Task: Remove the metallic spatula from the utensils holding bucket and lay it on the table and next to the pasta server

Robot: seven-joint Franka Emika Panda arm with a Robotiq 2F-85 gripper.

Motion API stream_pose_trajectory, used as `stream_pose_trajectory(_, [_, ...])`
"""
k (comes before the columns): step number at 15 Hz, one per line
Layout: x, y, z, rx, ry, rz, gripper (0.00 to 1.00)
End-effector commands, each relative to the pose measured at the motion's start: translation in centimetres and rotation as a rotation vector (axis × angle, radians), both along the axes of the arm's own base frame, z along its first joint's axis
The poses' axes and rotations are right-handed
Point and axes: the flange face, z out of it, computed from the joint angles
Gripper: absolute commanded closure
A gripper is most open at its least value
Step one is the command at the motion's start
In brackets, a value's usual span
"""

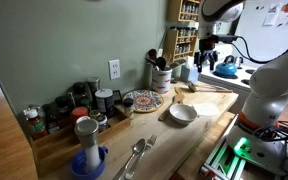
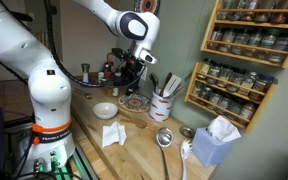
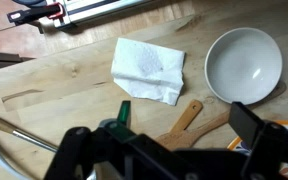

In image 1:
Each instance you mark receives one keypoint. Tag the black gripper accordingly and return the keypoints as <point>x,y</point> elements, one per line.
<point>206,55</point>

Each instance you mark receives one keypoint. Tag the white slotted metal spatula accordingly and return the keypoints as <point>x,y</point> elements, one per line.
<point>177,63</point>

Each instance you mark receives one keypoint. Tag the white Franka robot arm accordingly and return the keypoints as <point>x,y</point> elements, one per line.
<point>274,80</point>

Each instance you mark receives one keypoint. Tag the white chili print utensil bucket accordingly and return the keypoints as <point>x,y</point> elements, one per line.
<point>161,83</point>

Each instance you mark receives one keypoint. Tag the white electric stove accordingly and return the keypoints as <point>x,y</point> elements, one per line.
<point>217,81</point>

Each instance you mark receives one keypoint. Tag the blue tissue box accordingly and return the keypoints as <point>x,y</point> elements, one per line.
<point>188,74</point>

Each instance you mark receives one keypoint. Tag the white spoon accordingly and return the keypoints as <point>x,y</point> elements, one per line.
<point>208,87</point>

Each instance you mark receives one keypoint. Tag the small metal dish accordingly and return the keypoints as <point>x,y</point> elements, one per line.
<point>174,80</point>

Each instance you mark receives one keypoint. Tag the light wooden utensil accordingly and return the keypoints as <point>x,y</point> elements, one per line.
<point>167,57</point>

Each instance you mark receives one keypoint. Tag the light wooden spoon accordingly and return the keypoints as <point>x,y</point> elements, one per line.
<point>178,97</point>

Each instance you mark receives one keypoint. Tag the black plastic spoon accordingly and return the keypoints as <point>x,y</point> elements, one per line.
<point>161,62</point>

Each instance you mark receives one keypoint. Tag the white ceramic bowl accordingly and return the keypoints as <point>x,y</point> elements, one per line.
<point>183,113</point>

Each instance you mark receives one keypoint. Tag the dark brown wooden spoon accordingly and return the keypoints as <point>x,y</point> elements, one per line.
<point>152,54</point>

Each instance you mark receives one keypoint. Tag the white fridge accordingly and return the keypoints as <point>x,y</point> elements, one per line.
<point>267,40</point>

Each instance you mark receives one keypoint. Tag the patterned ceramic plate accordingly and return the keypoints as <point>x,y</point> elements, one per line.
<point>144,101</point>

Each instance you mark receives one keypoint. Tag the white paper note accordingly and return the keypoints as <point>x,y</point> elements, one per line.
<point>272,14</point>

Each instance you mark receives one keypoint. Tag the small shaker black lid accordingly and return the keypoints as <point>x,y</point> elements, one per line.
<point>128,107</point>

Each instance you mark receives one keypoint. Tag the metal spoon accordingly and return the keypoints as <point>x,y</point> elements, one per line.
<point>139,146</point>

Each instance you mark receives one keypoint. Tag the dark can white lid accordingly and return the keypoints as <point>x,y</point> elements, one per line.
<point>104,101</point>

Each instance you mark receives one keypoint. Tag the metal tin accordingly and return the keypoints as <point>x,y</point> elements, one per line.
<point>93,85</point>

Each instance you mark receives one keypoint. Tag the small silver lid jar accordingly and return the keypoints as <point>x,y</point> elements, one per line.
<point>94,114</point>
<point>100,122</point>

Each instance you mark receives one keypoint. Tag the tall dark jar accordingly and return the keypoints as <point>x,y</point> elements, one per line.
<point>79,92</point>

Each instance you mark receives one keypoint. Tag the red lid jar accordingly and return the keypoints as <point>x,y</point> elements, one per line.
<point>79,113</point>

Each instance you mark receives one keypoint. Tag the steel pepper grinder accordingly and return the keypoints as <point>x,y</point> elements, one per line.
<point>87,131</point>

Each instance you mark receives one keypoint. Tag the black lid spice jar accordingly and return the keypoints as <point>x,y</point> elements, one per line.
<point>62,106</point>

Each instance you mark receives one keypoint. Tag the blue plastic holder cup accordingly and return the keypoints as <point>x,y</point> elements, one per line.
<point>79,166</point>

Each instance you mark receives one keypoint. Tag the dark sauce bottle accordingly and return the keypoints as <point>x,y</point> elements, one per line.
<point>51,120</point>

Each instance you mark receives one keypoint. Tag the wooden spice crate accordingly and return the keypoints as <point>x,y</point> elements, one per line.
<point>60,146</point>

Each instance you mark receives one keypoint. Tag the orange sauce bottle white cap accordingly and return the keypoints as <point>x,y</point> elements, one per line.
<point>35,123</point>

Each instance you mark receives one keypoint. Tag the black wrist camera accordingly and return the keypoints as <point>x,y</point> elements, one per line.
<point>227,38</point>

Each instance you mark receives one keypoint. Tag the wooden wall spice rack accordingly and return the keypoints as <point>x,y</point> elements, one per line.
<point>174,10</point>
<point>169,43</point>

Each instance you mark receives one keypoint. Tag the white wall outlet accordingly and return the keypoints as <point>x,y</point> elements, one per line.
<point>114,69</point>

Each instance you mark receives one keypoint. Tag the small black frame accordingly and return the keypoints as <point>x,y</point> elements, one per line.
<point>117,96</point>

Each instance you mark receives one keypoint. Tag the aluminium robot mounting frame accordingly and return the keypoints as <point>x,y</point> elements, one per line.
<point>217,163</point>

